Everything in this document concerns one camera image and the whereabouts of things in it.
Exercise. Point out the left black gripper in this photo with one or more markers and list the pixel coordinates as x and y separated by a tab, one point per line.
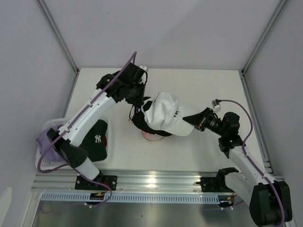
138	101

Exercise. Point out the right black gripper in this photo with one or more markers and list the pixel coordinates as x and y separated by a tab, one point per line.
200	120

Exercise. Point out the black baseball cap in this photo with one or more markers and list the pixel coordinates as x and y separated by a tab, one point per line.
136	116

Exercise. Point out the white baseball cap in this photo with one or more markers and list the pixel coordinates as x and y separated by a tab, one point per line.
165	112

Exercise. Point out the dark green baseball cap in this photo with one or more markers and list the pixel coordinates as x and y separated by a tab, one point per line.
93	142

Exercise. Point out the pink baseball cap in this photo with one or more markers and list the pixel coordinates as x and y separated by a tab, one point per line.
144	134

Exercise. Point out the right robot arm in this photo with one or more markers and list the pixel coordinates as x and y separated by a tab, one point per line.
268	199

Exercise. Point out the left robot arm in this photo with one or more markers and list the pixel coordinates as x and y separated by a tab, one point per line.
126	84

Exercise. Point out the lavender baseball cap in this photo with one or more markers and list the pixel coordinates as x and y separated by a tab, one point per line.
43	142

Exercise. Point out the white plastic basket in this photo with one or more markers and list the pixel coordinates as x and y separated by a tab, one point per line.
47	165

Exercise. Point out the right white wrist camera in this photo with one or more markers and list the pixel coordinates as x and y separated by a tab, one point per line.
216	105

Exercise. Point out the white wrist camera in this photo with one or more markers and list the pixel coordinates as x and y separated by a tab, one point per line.
145	68
216	105

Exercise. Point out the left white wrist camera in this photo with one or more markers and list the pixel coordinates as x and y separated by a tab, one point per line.
145	68

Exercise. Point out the left aluminium frame post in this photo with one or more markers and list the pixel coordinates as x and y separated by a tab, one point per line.
57	34

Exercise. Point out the aluminium frame post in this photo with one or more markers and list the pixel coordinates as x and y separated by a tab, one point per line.
280	8
57	34

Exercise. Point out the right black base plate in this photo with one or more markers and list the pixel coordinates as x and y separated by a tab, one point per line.
212	184

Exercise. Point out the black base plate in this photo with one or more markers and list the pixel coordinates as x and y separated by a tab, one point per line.
109	180
212	184

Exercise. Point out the aluminium mounting rail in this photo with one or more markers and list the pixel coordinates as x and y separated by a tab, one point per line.
128	181

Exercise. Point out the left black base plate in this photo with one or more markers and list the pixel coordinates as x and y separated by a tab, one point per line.
109	180

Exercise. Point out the white slotted cable duct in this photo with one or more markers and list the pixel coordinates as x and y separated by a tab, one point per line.
131	197

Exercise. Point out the right aluminium frame post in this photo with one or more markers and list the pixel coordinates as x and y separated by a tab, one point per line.
280	8

